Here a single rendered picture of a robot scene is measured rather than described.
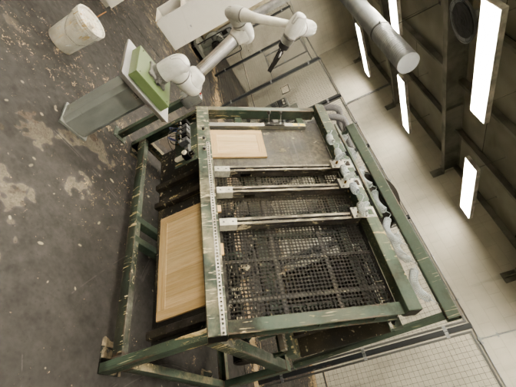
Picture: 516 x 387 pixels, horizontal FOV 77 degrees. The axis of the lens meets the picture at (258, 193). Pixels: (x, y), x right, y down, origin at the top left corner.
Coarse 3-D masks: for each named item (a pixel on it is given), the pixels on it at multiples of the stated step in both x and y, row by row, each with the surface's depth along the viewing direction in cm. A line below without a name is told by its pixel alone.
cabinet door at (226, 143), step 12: (216, 132) 300; (228, 132) 302; (240, 132) 305; (252, 132) 307; (216, 144) 289; (228, 144) 291; (240, 144) 293; (252, 144) 295; (216, 156) 279; (228, 156) 281; (240, 156) 283; (252, 156) 285; (264, 156) 287
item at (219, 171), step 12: (216, 168) 261; (228, 168) 263; (240, 168) 266; (252, 168) 269; (264, 168) 269; (276, 168) 270; (288, 168) 272; (300, 168) 274; (312, 168) 276; (324, 168) 278; (336, 168) 280
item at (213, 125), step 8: (216, 128) 306; (224, 128) 308; (232, 128) 309; (240, 128) 310; (248, 128) 312; (256, 128) 313; (264, 128) 315; (272, 128) 316; (280, 128) 318; (288, 128) 319; (296, 128) 321; (304, 128) 323
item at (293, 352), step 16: (368, 256) 257; (304, 272) 268; (320, 288) 269; (400, 320) 223; (288, 336) 244; (304, 336) 253; (320, 336) 248; (336, 336) 243; (352, 336) 239; (368, 336) 235; (288, 352) 238; (304, 352) 247
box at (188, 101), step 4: (180, 96) 301; (184, 96) 298; (188, 96) 296; (192, 96) 297; (196, 96) 297; (180, 100) 298; (184, 100) 298; (188, 100) 299; (192, 100) 300; (196, 100) 300; (200, 100) 301; (184, 104) 302; (188, 104) 303; (192, 104) 303; (188, 108) 306
